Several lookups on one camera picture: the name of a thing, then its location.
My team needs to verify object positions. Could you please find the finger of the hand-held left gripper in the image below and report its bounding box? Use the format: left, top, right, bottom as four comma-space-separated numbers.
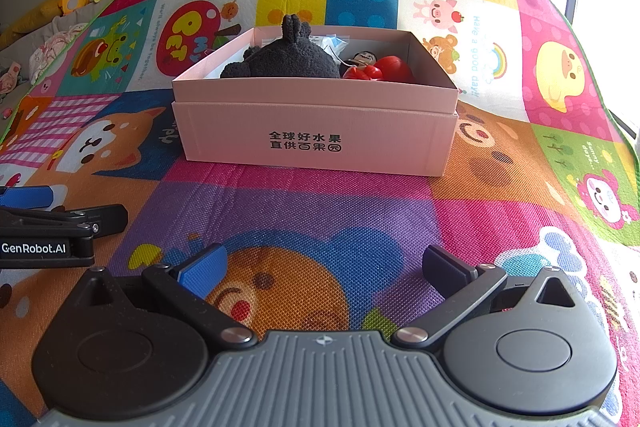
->
0, 204, 129, 238
0, 185, 55, 210

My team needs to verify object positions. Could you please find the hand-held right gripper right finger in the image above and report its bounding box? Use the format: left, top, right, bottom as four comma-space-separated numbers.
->
391, 245, 581, 350

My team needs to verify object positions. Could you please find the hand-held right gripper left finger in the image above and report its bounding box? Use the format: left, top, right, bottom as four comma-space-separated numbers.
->
75, 243, 256, 350

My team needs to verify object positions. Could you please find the pink cardboard box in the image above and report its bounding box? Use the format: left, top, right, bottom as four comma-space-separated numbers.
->
171, 25, 460, 178

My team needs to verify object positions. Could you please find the red toy figure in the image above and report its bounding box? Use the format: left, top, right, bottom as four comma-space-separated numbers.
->
341, 49, 386, 81

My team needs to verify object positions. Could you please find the black plush toy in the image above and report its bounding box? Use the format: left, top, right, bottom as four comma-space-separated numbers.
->
220, 13, 342, 79

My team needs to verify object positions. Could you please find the blue white tissue pack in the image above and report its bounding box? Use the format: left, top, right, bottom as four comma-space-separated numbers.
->
307, 34, 351, 55

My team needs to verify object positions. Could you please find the colourful cartoon play mat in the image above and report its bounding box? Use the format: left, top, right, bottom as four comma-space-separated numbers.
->
0, 0, 640, 427

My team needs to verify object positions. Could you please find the small pink cloth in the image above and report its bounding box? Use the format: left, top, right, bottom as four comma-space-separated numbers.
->
0, 61, 23, 95

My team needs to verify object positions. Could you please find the pink white cloth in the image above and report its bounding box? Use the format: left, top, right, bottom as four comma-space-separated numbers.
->
30, 27, 83, 85

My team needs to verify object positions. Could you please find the long yellow plush cushion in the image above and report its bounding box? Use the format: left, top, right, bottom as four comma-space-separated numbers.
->
0, 0, 66, 48

